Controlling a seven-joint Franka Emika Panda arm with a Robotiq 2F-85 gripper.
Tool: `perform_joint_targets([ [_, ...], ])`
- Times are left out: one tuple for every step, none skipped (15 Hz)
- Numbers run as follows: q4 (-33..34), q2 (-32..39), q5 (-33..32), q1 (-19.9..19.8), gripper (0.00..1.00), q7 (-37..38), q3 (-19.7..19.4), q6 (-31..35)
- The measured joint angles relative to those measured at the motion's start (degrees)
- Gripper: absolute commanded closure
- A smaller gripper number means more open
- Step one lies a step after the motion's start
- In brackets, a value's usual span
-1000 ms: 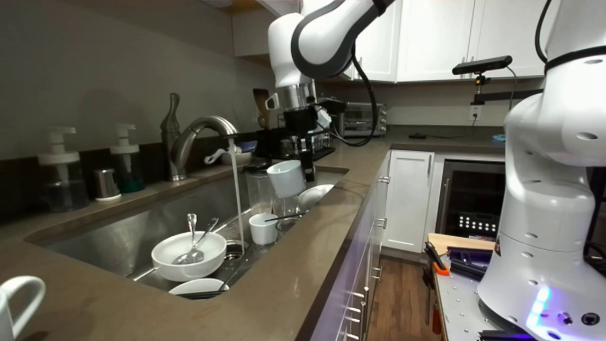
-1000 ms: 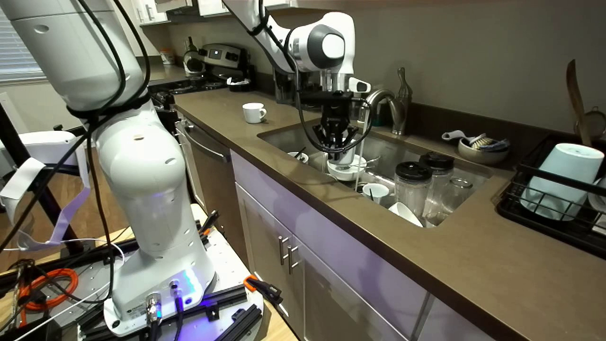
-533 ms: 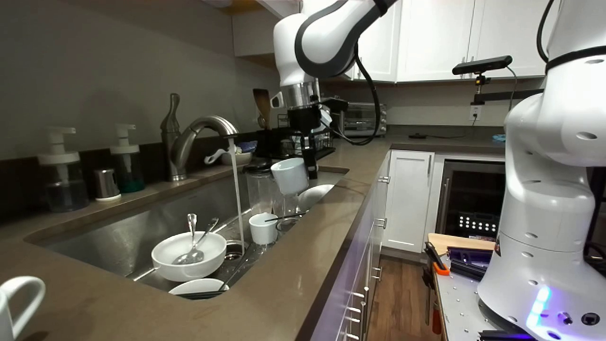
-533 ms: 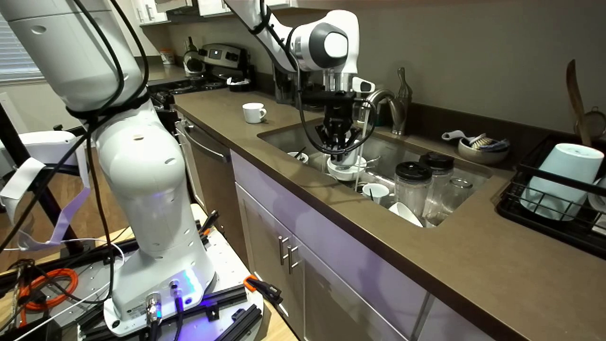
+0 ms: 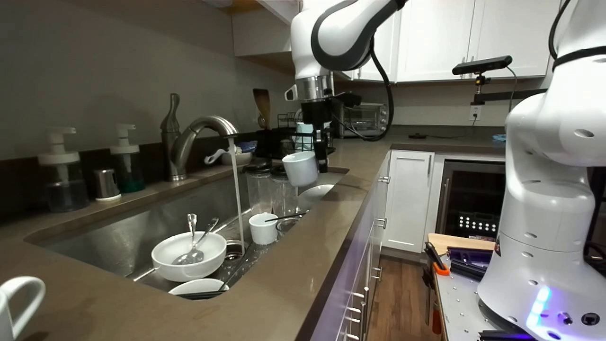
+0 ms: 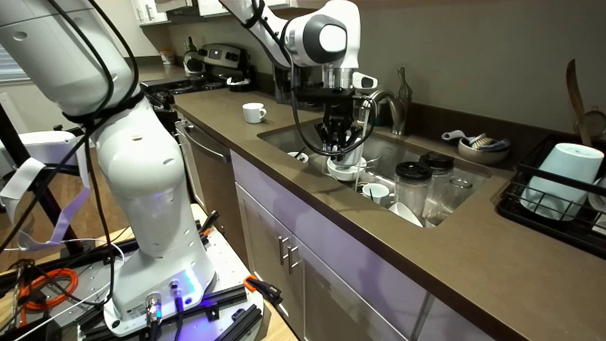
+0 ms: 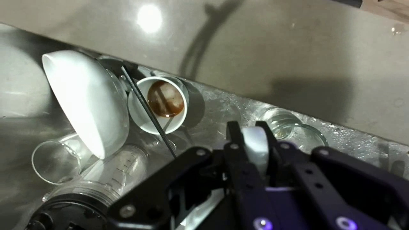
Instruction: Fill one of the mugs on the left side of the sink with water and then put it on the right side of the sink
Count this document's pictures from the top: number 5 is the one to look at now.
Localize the small metal cup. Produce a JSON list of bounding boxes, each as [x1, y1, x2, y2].
[[94, 167, 124, 205]]

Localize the white oval plate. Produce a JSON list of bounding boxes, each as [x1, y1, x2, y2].
[[302, 182, 338, 205]]

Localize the white robot table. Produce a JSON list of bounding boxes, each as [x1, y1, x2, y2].
[[434, 269, 508, 341]]

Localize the white bowl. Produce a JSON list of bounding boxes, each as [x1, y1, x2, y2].
[[150, 230, 230, 285]]

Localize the black wine fridge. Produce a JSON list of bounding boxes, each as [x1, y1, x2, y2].
[[434, 158, 508, 241]]

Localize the small white cup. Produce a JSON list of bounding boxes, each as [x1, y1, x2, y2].
[[247, 213, 281, 249]]

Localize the white mug handle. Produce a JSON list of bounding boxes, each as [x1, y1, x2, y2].
[[0, 275, 48, 341]]

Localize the orange black clamp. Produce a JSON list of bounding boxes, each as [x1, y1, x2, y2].
[[425, 241, 453, 279]]

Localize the metal fork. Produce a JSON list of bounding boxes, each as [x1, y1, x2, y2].
[[184, 211, 202, 254]]

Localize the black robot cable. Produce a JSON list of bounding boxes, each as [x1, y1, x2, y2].
[[548, 0, 606, 70]]

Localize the metal spoon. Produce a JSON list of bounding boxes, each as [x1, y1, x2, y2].
[[173, 216, 224, 268]]

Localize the brushed metal faucet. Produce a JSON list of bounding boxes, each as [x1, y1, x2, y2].
[[167, 114, 243, 184]]

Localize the wooden board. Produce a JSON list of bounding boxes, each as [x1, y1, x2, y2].
[[427, 232, 499, 256]]

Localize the clear soap dispenser white pump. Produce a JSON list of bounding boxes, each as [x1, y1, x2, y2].
[[37, 125, 90, 214]]

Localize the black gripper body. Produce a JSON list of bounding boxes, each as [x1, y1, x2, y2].
[[300, 99, 338, 152]]

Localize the white upper cabinets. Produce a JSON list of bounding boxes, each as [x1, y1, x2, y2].
[[234, 0, 565, 86]]

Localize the wooden spatula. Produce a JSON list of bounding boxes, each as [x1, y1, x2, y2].
[[253, 88, 275, 133]]

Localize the black flat device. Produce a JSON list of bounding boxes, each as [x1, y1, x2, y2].
[[448, 247, 503, 283]]

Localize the green soap dispenser white pump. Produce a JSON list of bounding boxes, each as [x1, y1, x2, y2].
[[109, 122, 148, 196]]

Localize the tall slim grey bottle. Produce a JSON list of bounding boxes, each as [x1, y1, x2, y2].
[[160, 91, 186, 182]]

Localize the black bar camera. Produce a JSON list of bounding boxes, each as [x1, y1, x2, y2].
[[451, 53, 516, 106]]

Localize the white cabinet door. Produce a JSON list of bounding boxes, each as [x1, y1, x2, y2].
[[381, 148, 438, 256]]

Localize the black wire dish rack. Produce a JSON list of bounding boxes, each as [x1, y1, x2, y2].
[[253, 122, 319, 165]]

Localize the metal utensil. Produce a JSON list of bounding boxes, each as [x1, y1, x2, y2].
[[264, 209, 309, 226]]

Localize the stainless steel sink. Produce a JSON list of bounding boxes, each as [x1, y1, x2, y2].
[[25, 165, 351, 304]]

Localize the lower kitchen cabinet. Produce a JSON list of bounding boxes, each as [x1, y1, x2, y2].
[[296, 150, 393, 341]]

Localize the toaster oven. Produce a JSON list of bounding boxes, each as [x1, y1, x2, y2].
[[340, 101, 393, 139]]

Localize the small white dish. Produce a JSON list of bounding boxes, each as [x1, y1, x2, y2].
[[167, 277, 232, 300]]

